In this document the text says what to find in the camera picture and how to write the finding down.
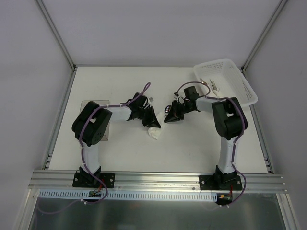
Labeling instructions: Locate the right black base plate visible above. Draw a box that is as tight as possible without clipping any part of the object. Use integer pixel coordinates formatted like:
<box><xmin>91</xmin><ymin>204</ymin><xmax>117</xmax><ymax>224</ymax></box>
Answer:
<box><xmin>199</xmin><ymin>174</ymin><xmax>243</xmax><ymax>191</ymax></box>

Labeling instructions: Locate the white paper napkin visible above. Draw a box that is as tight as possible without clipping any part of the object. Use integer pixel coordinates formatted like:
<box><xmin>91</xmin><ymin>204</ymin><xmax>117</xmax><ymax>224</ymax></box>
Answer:
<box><xmin>148</xmin><ymin>112</ymin><xmax>165</xmax><ymax>140</ymax></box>

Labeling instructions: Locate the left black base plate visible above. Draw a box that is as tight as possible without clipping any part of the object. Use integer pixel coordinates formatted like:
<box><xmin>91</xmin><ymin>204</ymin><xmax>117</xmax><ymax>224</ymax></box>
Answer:
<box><xmin>72</xmin><ymin>171</ymin><xmax>116</xmax><ymax>188</ymax></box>

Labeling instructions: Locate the aluminium mounting rail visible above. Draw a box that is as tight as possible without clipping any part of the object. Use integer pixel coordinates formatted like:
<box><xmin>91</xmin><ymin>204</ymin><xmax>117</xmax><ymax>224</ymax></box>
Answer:
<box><xmin>28</xmin><ymin>170</ymin><xmax>288</xmax><ymax>194</ymax></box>

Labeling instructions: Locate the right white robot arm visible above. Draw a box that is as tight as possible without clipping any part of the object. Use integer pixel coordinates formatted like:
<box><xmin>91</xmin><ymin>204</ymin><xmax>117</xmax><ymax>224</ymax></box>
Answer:
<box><xmin>164</xmin><ymin>86</ymin><xmax>248</xmax><ymax>191</ymax></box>

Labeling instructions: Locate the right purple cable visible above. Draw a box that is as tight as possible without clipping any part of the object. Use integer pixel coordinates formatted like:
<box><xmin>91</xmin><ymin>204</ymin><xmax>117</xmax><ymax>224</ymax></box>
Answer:
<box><xmin>174</xmin><ymin>80</ymin><xmax>248</xmax><ymax>209</ymax></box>

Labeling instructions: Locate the silver utensil in basket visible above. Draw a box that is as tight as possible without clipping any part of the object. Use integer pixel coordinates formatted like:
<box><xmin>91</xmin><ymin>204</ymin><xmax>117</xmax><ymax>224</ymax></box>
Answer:
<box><xmin>210</xmin><ymin>79</ymin><xmax>219</xmax><ymax>94</ymax></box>

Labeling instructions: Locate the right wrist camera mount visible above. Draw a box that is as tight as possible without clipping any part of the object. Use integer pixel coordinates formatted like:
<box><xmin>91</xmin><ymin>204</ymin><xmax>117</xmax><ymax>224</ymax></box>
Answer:
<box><xmin>174</xmin><ymin>92</ymin><xmax>186</xmax><ymax>104</ymax></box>

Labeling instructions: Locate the black handled steel spoon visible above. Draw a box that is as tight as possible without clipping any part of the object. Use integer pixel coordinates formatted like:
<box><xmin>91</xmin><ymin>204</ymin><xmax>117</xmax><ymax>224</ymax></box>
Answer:
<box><xmin>164</xmin><ymin>105</ymin><xmax>171</xmax><ymax>116</ymax></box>

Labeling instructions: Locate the white slotted cable duct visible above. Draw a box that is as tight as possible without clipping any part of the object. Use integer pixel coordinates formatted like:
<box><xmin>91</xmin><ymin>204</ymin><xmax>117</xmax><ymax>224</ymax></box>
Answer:
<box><xmin>38</xmin><ymin>189</ymin><xmax>218</xmax><ymax>202</ymax></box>

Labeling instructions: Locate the clear smoky plastic box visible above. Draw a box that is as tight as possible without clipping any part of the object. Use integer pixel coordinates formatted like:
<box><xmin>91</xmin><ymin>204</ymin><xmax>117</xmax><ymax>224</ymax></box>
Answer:
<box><xmin>80</xmin><ymin>100</ymin><xmax>110</xmax><ymax>141</ymax></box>

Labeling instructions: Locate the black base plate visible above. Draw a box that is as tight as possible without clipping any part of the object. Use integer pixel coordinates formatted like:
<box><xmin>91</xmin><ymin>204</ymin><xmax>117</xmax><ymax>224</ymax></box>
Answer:
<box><xmin>72</xmin><ymin>171</ymin><xmax>116</xmax><ymax>188</ymax></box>
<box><xmin>199</xmin><ymin>174</ymin><xmax>243</xmax><ymax>191</ymax></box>

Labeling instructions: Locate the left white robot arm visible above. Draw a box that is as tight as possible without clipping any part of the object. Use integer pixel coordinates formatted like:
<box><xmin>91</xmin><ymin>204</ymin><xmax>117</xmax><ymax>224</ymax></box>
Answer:
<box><xmin>71</xmin><ymin>92</ymin><xmax>161</xmax><ymax>187</ymax></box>

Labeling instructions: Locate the white perforated plastic basket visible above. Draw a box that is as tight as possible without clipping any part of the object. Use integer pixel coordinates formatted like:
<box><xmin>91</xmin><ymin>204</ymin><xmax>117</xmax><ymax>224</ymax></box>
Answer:
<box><xmin>193</xmin><ymin>59</ymin><xmax>258</xmax><ymax>108</ymax></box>

